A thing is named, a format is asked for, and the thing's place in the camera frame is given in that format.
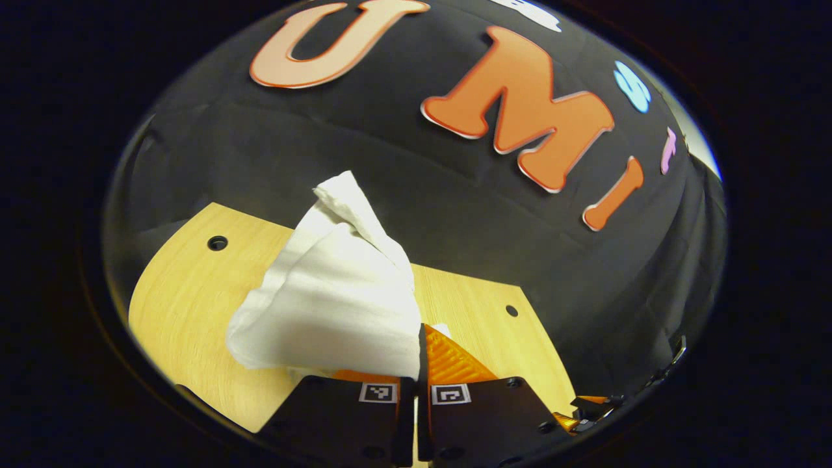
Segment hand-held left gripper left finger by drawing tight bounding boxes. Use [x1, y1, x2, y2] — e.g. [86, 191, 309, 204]
[259, 369, 417, 468]

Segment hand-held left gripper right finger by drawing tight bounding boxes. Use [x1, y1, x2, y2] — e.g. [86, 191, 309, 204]
[417, 323, 577, 465]

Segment black backdrop cloth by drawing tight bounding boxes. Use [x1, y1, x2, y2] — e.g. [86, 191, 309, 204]
[104, 0, 727, 417]

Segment white jeans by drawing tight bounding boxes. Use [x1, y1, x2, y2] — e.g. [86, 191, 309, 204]
[226, 170, 452, 381]

